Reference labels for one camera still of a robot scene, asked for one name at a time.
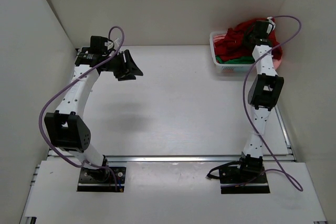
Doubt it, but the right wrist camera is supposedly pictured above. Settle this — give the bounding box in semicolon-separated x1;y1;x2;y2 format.
267;16;276;33

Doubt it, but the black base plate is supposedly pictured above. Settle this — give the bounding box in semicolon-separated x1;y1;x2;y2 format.
77;166;127;193
219;166;270;195

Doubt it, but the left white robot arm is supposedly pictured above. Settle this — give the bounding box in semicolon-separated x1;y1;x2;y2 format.
44;36;143;183

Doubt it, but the pink t shirt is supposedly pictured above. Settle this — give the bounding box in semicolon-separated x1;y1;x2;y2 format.
213;34;283;69

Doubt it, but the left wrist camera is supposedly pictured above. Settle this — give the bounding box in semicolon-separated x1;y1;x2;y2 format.
104;38;121;50

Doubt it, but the aluminium frame rail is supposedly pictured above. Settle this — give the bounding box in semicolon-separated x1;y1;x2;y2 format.
47;155;296;163

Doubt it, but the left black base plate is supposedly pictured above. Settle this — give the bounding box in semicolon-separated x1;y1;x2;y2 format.
77;166;127;193

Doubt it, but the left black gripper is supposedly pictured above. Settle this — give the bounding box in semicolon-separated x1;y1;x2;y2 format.
104;47;144;79

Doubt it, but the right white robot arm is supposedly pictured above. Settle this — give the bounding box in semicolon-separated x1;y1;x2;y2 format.
206;17;284;186

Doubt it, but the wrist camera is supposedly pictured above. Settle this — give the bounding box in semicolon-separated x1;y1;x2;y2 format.
104;38;121;50
267;16;276;33

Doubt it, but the red t shirt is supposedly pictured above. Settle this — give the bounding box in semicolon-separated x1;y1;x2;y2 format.
213;17;279;65

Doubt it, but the green t shirt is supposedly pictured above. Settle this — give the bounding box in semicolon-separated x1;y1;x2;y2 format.
215;56;255;65

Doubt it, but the white plastic basket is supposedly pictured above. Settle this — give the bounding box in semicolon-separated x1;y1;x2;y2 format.
209;30;252;72

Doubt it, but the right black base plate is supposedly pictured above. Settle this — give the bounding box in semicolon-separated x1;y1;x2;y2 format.
219;166;270;195

